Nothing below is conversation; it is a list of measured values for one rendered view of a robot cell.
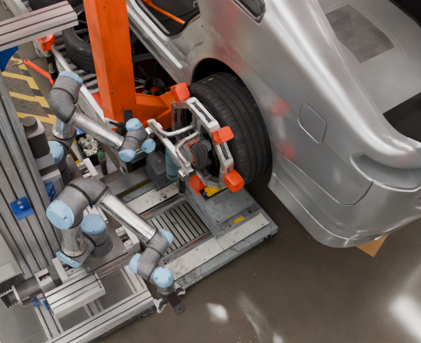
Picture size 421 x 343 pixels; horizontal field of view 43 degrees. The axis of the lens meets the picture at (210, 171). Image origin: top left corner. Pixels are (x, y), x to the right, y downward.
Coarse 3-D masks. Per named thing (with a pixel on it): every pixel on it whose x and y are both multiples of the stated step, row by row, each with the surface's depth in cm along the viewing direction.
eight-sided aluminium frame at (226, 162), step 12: (180, 108) 298; (192, 108) 284; (204, 108) 284; (180, 120) 319; (204, 120) 279; (216, 120) 280; (216, 144) 279; (228, 156) 283; (204, 168) 323; (228, 168) 290; (204, 180) 318; (216, 180) 314
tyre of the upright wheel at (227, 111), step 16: (208, 80) 294; (224, 80) 290; (192, 96) 297; (208, 96) 282; (224, 96) 282; (240, 96) 283; (224, 112) 277; (240, 112) 279; (256, 112) 283; (240, 128) 278; (256, 128) 282; (240, 144) 279; (256, 144) 284; (240, 160) 283; (256, 160) 289; (256, 176) 302
